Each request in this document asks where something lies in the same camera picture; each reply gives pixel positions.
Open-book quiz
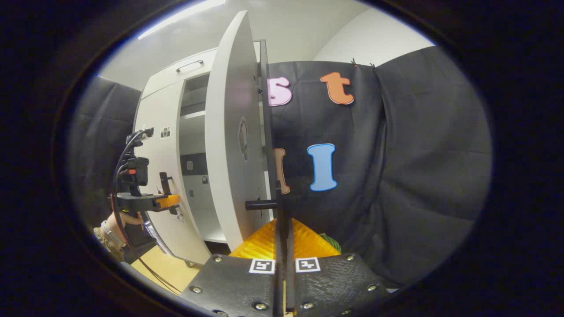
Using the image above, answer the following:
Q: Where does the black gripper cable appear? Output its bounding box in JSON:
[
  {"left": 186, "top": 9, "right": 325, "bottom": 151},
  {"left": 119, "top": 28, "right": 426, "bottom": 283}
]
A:
[{"left": 110, "top": 129, "right": 182, "bottom": 295}]

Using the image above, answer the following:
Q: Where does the green striped watermelon shape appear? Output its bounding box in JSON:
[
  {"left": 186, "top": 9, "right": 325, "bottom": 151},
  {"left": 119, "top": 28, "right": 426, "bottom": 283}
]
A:
[{"left": 319, "top": 233, "right": 342, "bottom": 254}]

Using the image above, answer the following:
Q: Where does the white double-door shoe cabinet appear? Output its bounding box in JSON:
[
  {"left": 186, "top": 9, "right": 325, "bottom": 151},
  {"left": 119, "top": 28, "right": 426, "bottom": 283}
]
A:
[{"left": 134, "top": 39, "right": 282, "bottom": 269}]

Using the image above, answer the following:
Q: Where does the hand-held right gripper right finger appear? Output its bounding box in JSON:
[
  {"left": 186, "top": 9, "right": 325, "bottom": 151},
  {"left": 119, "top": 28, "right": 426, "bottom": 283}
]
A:
[{"left": 286, "top": 218, "right": 390, "bottom": 317}]

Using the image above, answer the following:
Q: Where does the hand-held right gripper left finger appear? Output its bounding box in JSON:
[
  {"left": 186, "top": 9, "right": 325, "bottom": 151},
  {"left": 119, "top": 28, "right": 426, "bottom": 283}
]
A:
[{"left": 181, "top": 218, "right": 285, "bottom": 317}]

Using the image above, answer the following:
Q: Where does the white shoe cabinet door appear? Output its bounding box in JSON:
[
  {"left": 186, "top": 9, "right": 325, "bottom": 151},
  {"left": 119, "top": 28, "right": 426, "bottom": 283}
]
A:
[
  {"left": 204, "top": 10, "right": 285, "bottom": 252},
  {"left": 134, "top": 79, "right": 212, "bottom": 267}
]

